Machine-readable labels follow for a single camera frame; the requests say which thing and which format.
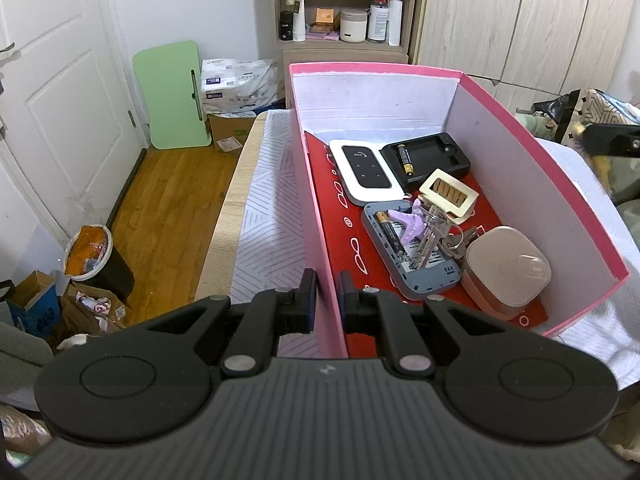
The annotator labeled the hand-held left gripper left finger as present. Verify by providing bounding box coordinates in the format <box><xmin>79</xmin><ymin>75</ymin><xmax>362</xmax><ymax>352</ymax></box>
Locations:
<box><xmin>147</xmin><ymin>267</ymin><xmax>319</xmax><ymax>378</ymax></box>

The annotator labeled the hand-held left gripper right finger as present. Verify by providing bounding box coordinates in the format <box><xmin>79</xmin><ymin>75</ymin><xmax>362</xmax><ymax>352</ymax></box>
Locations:
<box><xmin>337</xmin><ymin>270</ymin><xmax>506</xmax><ymax>378</ymax></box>

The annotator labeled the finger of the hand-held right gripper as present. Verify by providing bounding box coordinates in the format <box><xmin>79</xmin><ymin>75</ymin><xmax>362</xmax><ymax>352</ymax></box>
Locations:
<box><xmin>582</xmin><ymin>124</ymin><xmax>640</xmax><ymax>158</ymax></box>

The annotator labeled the white and grey pocket router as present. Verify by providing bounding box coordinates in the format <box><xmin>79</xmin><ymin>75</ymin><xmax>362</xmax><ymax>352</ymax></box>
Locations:
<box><xmin>361</xmin><ymin>199</ymin><xmax>462</xmax><ymax>301</ymax></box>

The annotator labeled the black and gold battery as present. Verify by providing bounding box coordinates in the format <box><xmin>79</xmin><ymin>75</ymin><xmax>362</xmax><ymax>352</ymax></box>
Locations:
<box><xmin>396</xmin><ymin>144</ymin><xmax>416</xmax><ymax>176</ymax></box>
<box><xmin>376</xmin><ymin>211</ymin><xmax>407</xmax><ymax>260</ymax></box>

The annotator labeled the pink cardboard box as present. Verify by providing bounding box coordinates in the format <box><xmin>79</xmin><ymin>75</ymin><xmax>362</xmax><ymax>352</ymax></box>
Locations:
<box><xmin>288</xmin><ymin>62</ymin><xmax>632</xmax><ymax>358</ymax></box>

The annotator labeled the purple star charm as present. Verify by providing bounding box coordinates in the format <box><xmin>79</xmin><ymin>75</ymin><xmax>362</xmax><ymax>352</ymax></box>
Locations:
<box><xmin>390</xmin><ymin>200</ymin><xmax>427</xmax><ymax>241</ymax></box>

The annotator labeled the key bunch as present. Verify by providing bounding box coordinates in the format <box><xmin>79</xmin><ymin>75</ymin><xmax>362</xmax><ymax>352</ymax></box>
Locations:
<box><xmin>410</xmin><ymin>200</ymin><xmax>483</xmax><ymax>271</ymax></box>

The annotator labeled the cream hair claw clip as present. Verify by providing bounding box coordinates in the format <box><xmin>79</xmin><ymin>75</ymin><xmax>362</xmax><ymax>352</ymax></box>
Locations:
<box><xmin>418</xmin><ymin>168</ymin><xmax>476</xmax><ymax>225</ymax></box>

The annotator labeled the rose gold case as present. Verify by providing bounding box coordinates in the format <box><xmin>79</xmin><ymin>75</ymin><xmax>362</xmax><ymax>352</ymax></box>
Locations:
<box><xmin>460</xmin><ymin>226</ymin><xmax>552</xmax><ymax>322</ymax></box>

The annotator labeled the black battery charger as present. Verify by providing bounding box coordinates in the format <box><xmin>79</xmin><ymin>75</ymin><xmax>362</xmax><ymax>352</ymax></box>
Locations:
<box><xmin>380</xmin><ymin>132</ymin><xmax>472</xmax><ymax>193</ymax></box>

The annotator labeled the patterned black and white bag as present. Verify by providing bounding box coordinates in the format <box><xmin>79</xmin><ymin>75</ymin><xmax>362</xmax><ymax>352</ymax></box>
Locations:
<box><xmin>530</xmin><ymin>89</ymin><xmax>640</xmax><ymax>146</ymax></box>

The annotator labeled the olive green jacket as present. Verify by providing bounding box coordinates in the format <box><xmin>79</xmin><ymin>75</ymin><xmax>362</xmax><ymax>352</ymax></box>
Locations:
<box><xmin>590</xmin><ymin>155</ymin><xmax>640</xmax><ymax>261</ymax></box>

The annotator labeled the green plush toy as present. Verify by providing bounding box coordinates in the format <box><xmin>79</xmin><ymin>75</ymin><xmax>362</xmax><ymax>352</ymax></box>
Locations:
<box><xmin>515</xmin><ymin>110</ymin><xmax>558</xmax><ymax>136</ymax></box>

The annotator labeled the white patterned tablecloth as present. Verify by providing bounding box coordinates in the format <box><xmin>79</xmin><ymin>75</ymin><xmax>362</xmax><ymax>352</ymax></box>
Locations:
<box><xmin>227</xmin><ymin>109</ymin><xmax>640</xmax><ymax>376</ymax></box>

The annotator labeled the light wooden wardrobe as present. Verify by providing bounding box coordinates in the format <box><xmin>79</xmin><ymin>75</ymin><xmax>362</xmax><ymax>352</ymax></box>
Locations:
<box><xmin>410</xmin><ymin>0</ymin><xmax>640</xmax><ymax>111</ymax></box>

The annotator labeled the trash bin with orange bag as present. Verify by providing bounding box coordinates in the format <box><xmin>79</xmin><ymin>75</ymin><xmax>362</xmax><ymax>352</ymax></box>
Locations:
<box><xmin>64</xmin><ymin>225</ymin><xmax>135</xmax><ymax>303</ymax></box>

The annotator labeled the brown cardboard box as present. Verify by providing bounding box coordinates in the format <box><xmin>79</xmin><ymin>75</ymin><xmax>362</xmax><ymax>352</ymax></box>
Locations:
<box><xmin>207</xmin><ymin>112</ymin><xmax>258</xmax><ymax>155</ymax></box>
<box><xmin>57</xmin><ymin>280</ymin><xmax>131</xmax><ymax>341</ymax></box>

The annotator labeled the white printed tissue package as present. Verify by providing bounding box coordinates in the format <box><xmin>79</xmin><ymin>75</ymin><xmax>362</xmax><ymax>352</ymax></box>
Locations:
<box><xmin>201</xmin><ymin>57</ymin><xmax>281</xmax><ymax>115</ymax></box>

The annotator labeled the white tall tube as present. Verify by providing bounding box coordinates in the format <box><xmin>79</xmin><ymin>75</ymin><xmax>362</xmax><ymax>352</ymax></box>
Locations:
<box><xmin>388</xmin><ymin>0</ymin><xmax>404</xmax><ymax>47</ymax></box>

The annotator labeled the wooden bookshelf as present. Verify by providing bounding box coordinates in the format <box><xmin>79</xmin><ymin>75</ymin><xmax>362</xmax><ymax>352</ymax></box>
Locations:
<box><xmin>272</xmin><ymin>0</ymin><xmax>421</xmax><ymax>111</ymax></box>

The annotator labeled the green board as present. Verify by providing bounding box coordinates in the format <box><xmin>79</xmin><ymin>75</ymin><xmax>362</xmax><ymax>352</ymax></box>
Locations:
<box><xmin>132</xmin><ymin>41</ymin><xmax>212</xmax><ymax>151</ymax></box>

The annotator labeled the white bottle with red cap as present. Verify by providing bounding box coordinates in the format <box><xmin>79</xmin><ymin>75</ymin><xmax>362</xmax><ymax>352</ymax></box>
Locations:
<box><xmin>367</xmin><ymin>0</ymin><xmax>390</xmax><ymax>43</ymax></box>

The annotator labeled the blue cardboard box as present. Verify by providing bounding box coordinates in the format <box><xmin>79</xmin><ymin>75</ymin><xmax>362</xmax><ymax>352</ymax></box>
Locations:
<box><xmin>5</xmin><ymin>270</ymin><xmax>62</xmax><ymax>336</ymax></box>

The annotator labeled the white round jar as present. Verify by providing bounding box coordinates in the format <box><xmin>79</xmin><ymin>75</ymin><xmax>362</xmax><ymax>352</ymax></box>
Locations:
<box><xmin>340</xmin><ymin>10</ymin><xmax>368</xmax><ymax>43</ymax></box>

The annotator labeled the white spray bottle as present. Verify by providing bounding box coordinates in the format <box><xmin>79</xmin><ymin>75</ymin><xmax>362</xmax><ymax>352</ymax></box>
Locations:
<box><xmin>292</xmin><ymin>0</ymin><xmax>307</xmax><ymax>42</ymax></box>

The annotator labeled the grey chair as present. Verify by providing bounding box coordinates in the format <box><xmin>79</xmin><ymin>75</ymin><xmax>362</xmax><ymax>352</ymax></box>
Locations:
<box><xmin>0</xmin><ymin>320</ymin><xmax>53</xmax><ymax>406</ymax></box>

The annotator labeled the floral blanket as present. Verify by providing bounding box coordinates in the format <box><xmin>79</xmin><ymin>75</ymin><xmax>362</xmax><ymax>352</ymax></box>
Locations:
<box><xmin>0</xmin><ymin>402</ymin><xmax>51</xmax><ymax>466</ymax></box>

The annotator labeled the white door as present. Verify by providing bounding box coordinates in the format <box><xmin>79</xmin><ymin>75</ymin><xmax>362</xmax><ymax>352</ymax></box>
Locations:
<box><xmin>0</xmin><ymin>0</ymin><xmax>146</xmax><ymax>241</ymax></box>

